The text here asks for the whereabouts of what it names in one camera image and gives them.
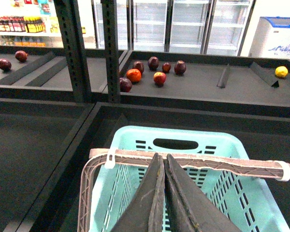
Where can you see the yellow lemon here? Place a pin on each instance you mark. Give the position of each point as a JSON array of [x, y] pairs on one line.
[[281, 72]]

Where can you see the dark red fruit far left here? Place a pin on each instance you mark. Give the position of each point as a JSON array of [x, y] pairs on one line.
[[5, 65]]

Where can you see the glass door refrigerator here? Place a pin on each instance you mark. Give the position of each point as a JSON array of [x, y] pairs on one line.
[[211, 27]]

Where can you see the dark metal rack post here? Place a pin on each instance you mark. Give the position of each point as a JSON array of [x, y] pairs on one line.
[[67, 12], [109, 14]]

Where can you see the dark red fruit front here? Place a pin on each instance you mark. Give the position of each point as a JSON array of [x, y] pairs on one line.
[[125, 84]]

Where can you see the white clip on handle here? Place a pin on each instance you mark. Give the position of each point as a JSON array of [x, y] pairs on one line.
[[286, 171]]

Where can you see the white clip left handle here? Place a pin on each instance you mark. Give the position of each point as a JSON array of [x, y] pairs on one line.
[[110, 159]]

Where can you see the dark red fruit behind orange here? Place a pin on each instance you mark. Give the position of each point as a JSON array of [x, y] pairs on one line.
[[139, 66]]

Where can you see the small dark red fruit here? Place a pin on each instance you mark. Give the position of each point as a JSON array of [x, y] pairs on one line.
[[166, 67]]

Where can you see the black wedge divider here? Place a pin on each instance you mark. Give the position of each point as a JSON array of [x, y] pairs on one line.
[[265, 75]]

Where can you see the shelf with bottles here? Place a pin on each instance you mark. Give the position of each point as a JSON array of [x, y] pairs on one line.
[[31, 23]]

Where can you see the white blue chest freezer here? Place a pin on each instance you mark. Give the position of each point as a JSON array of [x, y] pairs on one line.
[[271, 38]]

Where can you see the dark metal rack post right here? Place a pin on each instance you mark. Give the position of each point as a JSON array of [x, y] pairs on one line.
[[109, 14]]

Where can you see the light teal plastic basket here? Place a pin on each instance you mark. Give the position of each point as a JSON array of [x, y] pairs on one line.
[[246, 201]]

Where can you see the black divider strip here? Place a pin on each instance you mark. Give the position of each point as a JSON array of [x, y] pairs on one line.
[[222, 82]]

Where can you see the dark red fruit right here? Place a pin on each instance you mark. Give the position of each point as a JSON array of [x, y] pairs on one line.
[[180, 67]]

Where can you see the red yellow apple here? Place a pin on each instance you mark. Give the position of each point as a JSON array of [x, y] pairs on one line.
[[159, 78]]

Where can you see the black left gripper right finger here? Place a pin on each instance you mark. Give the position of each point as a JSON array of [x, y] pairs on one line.
[[188, 208]]

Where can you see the dark metal rack post left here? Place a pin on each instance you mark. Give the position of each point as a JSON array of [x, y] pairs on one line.
[[67, 12]]

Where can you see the dark red fruit back centre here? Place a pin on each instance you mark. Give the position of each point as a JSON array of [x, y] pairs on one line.
[[153, 63]]

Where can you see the long black divider left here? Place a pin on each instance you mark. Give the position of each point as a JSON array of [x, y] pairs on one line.
[[20, 70]]

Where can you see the long black divider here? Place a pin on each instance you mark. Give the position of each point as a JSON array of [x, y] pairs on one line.
[[54, 66], [20, 70]]

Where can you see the dark red fruit left shelf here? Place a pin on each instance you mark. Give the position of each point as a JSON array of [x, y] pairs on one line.
[[21, 56]]

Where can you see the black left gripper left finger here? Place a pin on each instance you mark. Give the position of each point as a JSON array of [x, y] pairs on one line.
[[145, 211]]

